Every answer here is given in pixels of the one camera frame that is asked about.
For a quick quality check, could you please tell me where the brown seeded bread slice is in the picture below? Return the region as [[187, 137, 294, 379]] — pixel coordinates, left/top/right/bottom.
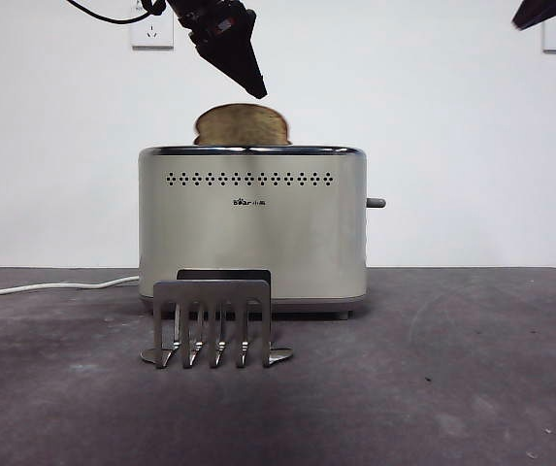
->
[[191, 102, 293, 148]]

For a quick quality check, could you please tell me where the cream steel two-slot toaster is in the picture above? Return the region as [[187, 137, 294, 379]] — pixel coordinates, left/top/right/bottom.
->
[[137, 144, 370, 320]]

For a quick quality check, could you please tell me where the steel toast rack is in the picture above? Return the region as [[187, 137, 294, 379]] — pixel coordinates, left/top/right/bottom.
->
[[140, 269, 294, 370]]

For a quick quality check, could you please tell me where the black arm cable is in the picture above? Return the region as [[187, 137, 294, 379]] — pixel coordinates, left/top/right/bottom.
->
[[66, 0, 168, 25]]

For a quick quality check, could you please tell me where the white power cable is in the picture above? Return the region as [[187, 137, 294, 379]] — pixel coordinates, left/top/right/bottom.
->
[[0, 276, 141, 296]]

